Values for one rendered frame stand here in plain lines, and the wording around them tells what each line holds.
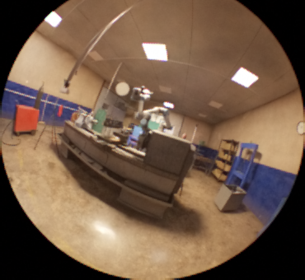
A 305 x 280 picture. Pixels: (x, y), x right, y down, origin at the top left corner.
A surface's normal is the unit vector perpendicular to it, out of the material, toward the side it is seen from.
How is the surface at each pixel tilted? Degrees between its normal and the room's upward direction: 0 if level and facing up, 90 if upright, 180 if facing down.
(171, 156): 90
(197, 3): 180
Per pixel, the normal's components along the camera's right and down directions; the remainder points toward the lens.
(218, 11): -0.31, 0.95
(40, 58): 0.92, 0.30
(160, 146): -0.22, -0.09
